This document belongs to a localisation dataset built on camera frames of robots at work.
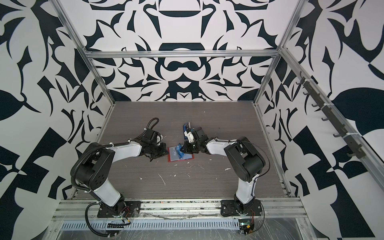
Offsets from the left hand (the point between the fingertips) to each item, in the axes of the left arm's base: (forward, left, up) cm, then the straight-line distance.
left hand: (170, 150), depth 93 cm
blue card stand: (+16, -9, -2) cm, 18 cm away
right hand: (-1, -7, +2) cm, 7 cm away
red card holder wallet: (-3, -1, -1) cm, 4 cm away
